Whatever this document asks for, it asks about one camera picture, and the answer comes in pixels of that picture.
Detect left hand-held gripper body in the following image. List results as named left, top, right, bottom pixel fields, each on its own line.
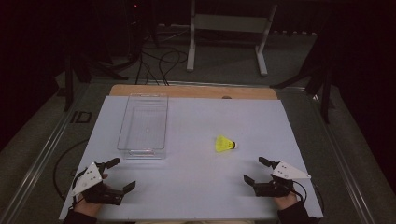
left=70, top=161, right=125, bottom=206

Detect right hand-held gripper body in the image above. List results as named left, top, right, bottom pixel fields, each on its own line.
left=252, top=160, right=312, bottom=198

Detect person's left hand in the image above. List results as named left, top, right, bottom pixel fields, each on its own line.
left=74, top=173, right=110, bottom=217

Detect person's right hand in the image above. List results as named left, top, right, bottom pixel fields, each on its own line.
left=273, top=192, right=301, bottom=212

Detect yellow shuttlecock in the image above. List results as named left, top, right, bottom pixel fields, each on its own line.
left=215, top=134, right=238, bottom=154

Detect clear plastic container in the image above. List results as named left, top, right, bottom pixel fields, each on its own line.
left=117, top=92, right=169, bottom=161

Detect white board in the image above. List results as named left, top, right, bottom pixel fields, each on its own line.
left=58, top=95, right=324, bottom=222

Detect black tripod stand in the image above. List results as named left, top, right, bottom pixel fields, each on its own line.
left=270, top=29, right=337, bottom=125
left=63, top=50, right=129, bottom=113

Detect white metal stand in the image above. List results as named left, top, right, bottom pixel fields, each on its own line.
left=186, top=0, right=278, bottom=77

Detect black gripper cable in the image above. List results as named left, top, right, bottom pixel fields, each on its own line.
left=291, top=179, right=325, bottom=216

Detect metal floor rail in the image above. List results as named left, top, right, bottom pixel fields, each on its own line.
left=311, top=92, right=376, bottom=224
left=0, top=83, right=92, bottom=224

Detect black rectangular frame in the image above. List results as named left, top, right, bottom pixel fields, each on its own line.
left=70, top=110, right=93, bottom=125

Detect black floor cables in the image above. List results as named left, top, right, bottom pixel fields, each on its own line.
left=134, top=29, right=190, bottom=87

